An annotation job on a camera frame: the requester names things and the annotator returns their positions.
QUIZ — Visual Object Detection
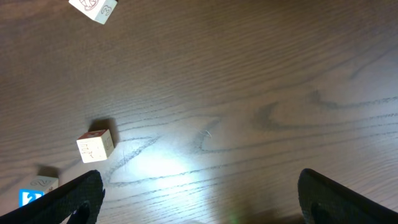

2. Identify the cream block with yellow side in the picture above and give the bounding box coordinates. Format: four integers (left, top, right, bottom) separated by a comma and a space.
68, 0, 118, 24

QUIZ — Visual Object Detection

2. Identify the blue number 2 block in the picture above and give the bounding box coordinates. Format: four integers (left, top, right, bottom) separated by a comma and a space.
19, 175, 59, 207

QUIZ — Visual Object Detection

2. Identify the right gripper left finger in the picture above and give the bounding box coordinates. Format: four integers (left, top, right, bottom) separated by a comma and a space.
1, 170, 104, 224

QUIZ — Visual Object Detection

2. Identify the cream block with green drawing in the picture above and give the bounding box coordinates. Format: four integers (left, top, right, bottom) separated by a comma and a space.
76, 129, 114, 163

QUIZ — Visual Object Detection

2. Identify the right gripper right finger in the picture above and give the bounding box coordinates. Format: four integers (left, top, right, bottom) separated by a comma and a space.
297, 169, 397, 224

